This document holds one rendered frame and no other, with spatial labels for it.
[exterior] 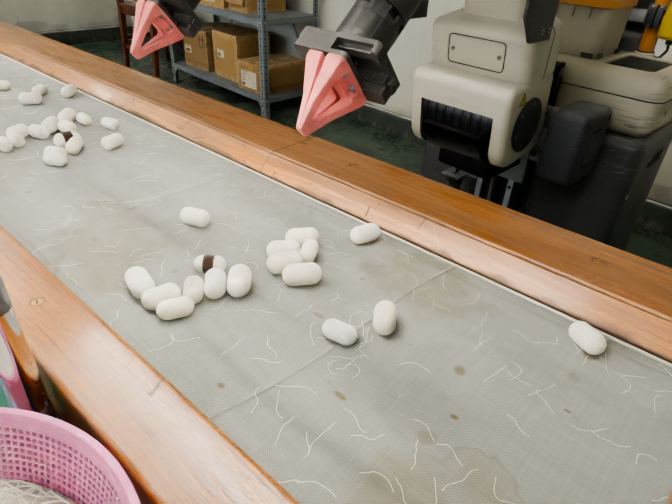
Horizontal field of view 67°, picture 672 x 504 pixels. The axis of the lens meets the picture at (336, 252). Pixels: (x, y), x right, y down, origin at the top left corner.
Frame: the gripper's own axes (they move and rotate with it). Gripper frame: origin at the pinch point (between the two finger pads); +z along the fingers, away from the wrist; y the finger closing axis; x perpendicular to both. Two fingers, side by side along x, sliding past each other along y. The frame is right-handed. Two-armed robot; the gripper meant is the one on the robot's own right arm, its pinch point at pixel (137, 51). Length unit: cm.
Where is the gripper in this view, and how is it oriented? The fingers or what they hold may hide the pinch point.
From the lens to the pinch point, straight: 87.0
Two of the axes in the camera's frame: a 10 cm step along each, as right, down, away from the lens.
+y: 7.4, 3.8, -5.5
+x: 4.1, 3.9, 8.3
